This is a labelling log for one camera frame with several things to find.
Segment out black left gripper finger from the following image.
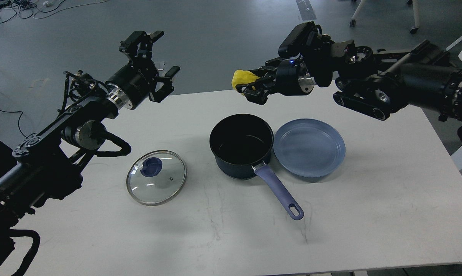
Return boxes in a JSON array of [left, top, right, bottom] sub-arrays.
[[119, 30, 165, 73], [149, 66, 180, 103]]

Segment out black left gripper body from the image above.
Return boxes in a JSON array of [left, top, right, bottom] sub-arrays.
[[105, 63, 159, 110]]

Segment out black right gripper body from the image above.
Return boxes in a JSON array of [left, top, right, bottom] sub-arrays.
[[271, 61, 316, 96]]

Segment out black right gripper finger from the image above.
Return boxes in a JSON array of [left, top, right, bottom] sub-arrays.
[[249, 66, 278, 79], [241, 82, 277, 105]]

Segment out yellow potato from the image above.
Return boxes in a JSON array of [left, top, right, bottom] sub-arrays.
[[231, 69, 260, 94]]

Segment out glass lid with blue knob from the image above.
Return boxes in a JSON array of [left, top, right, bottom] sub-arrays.
[[126, 150, 187, 206]]

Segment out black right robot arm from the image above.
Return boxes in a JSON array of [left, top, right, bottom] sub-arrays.
[[231, 21, 462, 142]]

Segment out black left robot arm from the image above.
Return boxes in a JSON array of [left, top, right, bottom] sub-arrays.
[[0, 30, 180, 276]]

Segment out blue round plate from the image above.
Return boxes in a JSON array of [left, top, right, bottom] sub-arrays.
[[273, 118, 346, 178]]

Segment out white chair legs with casters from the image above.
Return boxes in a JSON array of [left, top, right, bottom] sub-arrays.
[[349, 0, 421, 35]]

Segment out dark blue saucepan purple handle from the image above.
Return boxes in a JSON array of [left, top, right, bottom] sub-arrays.
[[209, 113, 304, 220]]

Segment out black cable on floor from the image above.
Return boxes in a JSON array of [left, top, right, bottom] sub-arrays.
[[0, 87, 28, 138]]

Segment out tangled cables on floor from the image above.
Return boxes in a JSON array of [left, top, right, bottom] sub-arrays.
[[0, 0, 109, 24]]

